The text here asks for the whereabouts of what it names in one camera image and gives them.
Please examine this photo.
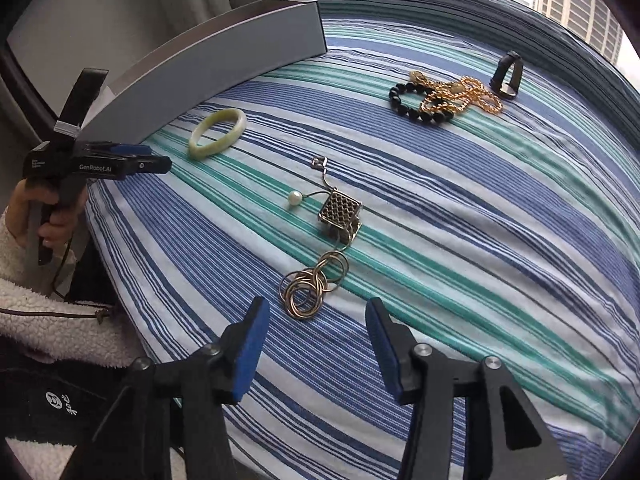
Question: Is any person's left forearm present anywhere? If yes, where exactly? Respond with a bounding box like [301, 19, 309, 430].
[0, 210, 133, 368]

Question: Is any black bead bracelet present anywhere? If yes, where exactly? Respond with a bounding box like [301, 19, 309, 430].
[390, 81, 455, 124]

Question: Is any person's left hand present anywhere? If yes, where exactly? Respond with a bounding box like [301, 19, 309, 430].
[7, 180, 90, 261]

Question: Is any black printed garment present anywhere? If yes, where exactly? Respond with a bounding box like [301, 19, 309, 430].
[0, 352, 136, 441]

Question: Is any long white cardboard box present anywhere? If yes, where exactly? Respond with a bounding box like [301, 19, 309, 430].
[75, 0, 328, 141]

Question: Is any gold chain necklace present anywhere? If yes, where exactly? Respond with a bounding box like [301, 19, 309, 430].
[410, 72, 503, 116]

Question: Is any pale green jade bangle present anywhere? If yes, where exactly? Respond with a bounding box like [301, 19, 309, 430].
[188, 108, 248, 162]

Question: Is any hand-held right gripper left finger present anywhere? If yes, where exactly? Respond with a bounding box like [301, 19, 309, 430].
[75, 296, 271, 480]

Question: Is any dark cord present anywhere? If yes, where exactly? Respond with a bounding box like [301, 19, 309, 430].
[0, 307, 113, 328]

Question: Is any gold mesh pearl earring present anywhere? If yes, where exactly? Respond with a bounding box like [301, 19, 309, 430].
[278, 156, 364, 320]

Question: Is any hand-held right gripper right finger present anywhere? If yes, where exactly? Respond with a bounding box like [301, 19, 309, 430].
[365, 297, 571, 480]

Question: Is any blue green striped bedsheet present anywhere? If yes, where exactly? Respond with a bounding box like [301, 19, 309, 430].
[82, 0, 640, 480]

